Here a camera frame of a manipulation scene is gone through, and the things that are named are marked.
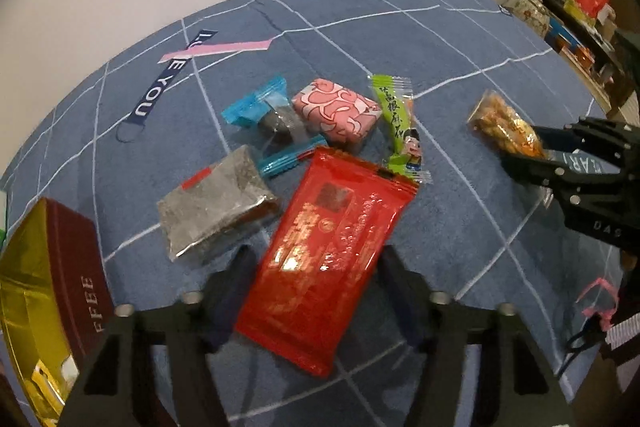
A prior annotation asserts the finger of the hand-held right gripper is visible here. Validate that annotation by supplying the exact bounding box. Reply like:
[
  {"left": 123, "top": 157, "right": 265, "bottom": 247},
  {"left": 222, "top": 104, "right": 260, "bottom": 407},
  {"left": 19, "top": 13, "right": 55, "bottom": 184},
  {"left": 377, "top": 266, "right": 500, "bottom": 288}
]
[
  {"left": 500, "top": 155, "right": 626, "bottom": 202},
  {"left": 531, "top": 117, "right": 640, "bottom": 158}
]

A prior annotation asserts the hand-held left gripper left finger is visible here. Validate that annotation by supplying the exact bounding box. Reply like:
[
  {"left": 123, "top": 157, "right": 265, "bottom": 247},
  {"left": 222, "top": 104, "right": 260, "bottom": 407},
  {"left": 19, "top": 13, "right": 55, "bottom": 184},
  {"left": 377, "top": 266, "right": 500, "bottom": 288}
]
[{"left": 57, "top": 244, "right": 258, "bottom": 427}]

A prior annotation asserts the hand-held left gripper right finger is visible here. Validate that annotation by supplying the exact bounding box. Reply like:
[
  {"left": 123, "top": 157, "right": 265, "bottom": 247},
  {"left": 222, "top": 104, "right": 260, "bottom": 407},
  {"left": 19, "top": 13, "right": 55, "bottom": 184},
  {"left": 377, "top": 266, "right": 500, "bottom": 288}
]
[{"left": 375, "top": 246, "right": 576, "bottom": 427}]

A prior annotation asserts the clear bag of fried snacks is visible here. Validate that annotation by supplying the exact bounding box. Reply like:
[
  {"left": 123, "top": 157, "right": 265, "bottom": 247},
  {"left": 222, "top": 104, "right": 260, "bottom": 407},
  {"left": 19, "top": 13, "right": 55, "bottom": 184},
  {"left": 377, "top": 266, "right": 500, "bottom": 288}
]
[{"left": 466, "top": 91, "right": 546, "bottom": 158}]

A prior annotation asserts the red foil packet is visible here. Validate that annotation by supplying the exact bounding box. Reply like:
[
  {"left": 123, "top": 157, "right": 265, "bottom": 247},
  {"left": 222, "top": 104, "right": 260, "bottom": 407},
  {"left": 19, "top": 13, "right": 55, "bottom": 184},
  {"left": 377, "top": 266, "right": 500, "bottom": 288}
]
[{"left": 235, "top": 146, "right": 418, "bottom": 377}]

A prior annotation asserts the maroon tin box gold inside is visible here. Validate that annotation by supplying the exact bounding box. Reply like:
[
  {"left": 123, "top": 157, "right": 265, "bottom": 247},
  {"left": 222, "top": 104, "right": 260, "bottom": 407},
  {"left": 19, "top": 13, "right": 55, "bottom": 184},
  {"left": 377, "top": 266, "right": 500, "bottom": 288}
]
[{"left": 0, "top": 198, "right": 117, "bottom": 427}]

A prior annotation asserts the pink patterned snack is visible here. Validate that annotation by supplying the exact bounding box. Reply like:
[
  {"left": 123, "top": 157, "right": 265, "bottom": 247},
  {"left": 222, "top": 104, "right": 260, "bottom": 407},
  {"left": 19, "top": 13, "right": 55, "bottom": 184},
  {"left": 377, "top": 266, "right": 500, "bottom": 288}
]
[{"left": 291, "top": 78, "right": 382, "bottom": 152}]

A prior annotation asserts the pink ribbon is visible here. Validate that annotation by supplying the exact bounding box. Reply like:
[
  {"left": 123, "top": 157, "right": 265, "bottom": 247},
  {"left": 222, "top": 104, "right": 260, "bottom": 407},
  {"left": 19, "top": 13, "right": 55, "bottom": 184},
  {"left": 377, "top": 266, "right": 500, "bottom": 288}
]
[{"left": 580, "top": 277, "right": 618, "bottom": 348}]

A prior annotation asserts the grey wrapped brownie snack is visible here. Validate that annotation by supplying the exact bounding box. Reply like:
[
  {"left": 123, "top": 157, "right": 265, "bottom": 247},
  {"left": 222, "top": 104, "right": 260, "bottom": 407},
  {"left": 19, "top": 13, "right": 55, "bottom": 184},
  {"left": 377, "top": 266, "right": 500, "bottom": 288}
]
[{"left": 156, "top": 144, "right": 281, "bottom": 264}]

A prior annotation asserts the grey striped cloth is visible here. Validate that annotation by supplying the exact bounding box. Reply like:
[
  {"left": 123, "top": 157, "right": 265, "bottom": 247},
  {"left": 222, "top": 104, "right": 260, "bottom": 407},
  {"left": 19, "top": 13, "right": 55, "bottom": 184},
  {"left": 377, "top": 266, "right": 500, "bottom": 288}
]
[{"left": 602, "top": 307, "right": 640, "bottom": 393}]

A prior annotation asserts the green candy packet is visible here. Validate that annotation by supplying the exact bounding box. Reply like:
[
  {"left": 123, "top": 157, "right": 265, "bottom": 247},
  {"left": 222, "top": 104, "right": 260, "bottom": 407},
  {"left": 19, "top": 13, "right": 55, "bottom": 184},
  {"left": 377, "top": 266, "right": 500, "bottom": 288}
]
[{"left": 368, "top": 74, "right": 433, "bottom": 184}]

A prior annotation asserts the blue wrapped dark candy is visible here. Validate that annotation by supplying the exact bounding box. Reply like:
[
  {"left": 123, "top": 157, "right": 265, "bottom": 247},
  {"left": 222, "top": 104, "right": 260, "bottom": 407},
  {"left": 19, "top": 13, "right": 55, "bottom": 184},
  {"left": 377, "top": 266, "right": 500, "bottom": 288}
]
[{"left": 221, "top": 76, "right": 328, "bottom": 178}]

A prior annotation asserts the pink tape strip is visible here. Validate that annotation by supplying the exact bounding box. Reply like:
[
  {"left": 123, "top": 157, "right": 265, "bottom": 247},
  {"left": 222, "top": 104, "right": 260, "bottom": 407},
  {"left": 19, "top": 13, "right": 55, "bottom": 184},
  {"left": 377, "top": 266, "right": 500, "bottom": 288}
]
[{"left": 161, "top": 38, "right": 275, "bottom": 62}]

